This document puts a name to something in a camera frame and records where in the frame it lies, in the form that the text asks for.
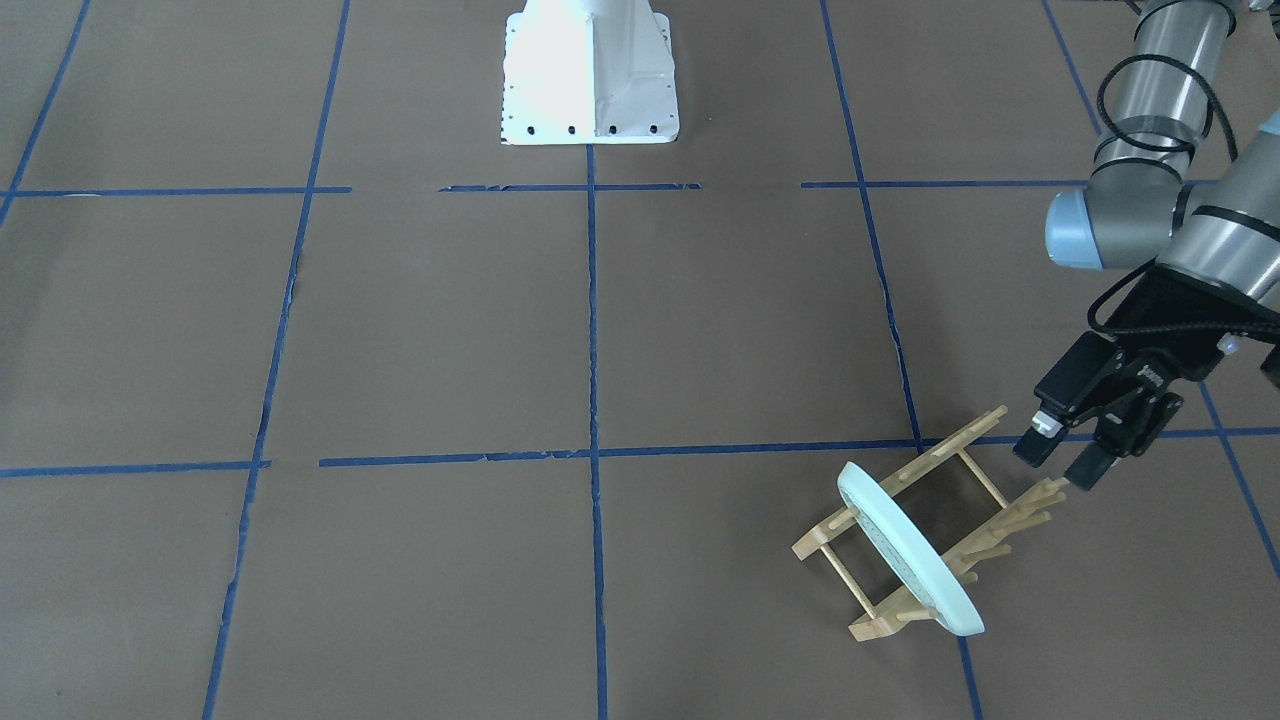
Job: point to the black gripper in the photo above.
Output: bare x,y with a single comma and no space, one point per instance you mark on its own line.
1146,377

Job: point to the light green ceramic plate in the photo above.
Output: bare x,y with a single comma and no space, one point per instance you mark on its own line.
937,592

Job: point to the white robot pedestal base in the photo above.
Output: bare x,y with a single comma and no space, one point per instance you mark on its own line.
580,72

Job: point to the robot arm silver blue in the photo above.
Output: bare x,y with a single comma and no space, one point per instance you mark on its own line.
1190,216

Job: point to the wooden dish rack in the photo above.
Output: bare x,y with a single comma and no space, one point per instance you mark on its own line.
958,507

